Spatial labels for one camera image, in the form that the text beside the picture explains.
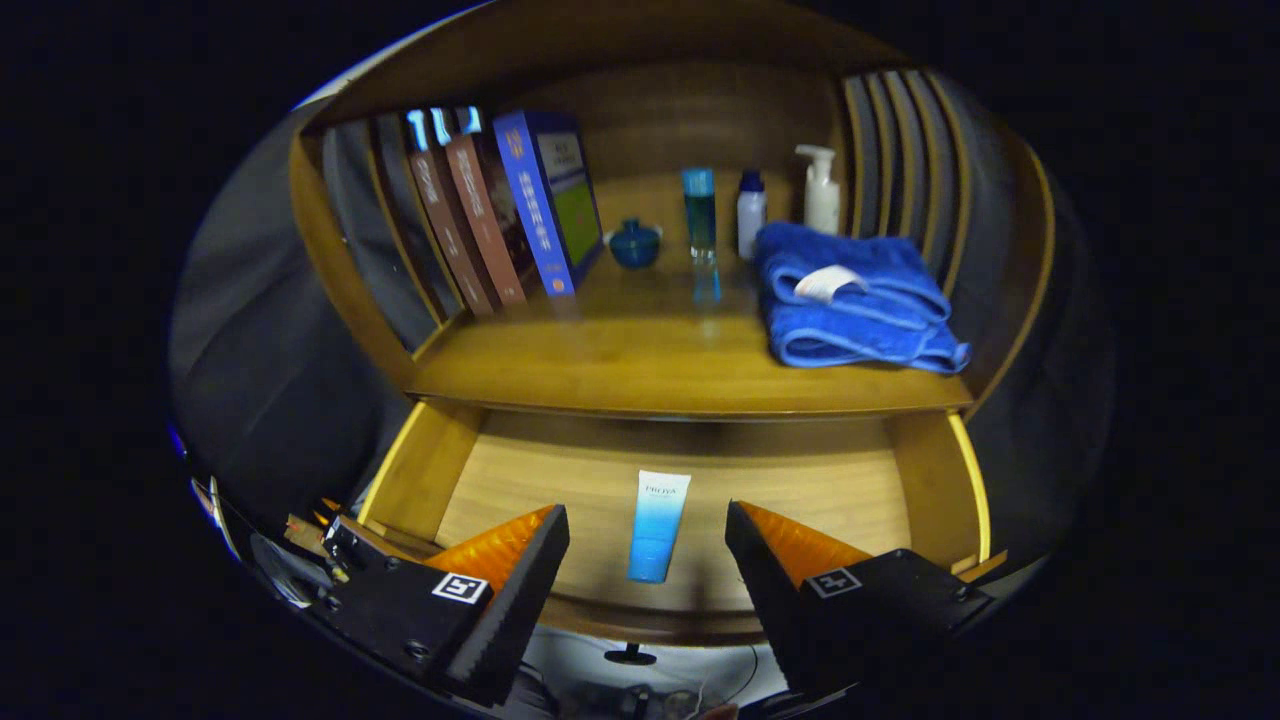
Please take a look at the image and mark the white pump bottle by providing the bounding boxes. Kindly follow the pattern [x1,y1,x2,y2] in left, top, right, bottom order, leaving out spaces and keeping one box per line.
[795,144,842,236]

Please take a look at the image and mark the black backdrop cloth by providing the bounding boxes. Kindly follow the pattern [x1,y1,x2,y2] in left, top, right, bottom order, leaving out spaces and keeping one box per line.
[168,70,1116,601]

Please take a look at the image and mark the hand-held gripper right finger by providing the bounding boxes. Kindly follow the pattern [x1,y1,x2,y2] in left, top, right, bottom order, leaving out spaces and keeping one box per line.
[725,500,996,701]

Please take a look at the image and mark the wooden cabinet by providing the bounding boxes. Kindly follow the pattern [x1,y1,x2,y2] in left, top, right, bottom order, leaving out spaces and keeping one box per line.
[288,0,1059,641]

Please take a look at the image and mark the wooden countertop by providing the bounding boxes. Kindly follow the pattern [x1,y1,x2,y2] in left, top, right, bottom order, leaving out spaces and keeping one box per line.
[410,250,976,419]

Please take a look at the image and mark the blue and white tube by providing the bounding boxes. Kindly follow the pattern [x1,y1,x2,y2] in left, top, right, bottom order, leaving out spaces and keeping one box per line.
[627,470,693,584]

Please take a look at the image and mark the white bottle with blue cap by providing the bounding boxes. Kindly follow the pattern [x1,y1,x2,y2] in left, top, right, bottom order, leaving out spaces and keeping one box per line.
[736,170,768,261]

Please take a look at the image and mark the teal glass bottle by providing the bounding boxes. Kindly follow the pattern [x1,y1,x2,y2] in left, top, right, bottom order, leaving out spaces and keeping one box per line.
[682,167,718,263]

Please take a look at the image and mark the blue lidded teacup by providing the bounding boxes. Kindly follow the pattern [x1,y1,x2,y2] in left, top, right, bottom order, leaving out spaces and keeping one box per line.
[608,218,662,269]

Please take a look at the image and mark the blue book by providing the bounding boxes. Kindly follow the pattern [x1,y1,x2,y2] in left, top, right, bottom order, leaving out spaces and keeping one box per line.
[492,109,605,298]

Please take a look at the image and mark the wooden drawer with black knob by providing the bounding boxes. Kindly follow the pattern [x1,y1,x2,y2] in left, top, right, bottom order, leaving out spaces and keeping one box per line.
[358,400,1009,667]

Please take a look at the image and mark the blue folded towel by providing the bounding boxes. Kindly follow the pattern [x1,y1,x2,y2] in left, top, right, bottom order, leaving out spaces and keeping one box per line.
[753,221,972,375]

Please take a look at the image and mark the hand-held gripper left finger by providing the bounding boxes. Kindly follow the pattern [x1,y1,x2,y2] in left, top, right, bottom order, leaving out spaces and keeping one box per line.
[320,503,571,706]

